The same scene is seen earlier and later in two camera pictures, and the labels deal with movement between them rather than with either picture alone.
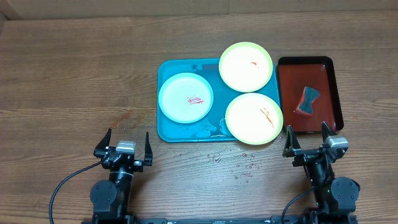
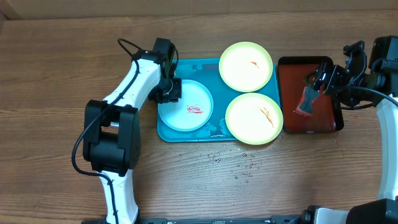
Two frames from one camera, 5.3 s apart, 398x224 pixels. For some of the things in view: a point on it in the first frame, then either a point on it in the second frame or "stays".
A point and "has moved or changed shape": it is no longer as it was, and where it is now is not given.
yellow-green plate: x=245 y=66 stays
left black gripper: x=100 y=150 -> x=176 y=95
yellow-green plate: x=254 y=119 stays
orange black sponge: x=305 y=106 stays
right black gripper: x=311 y=156 -> x=327 y=78
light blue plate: x=186 y=98 has moved or changed shape
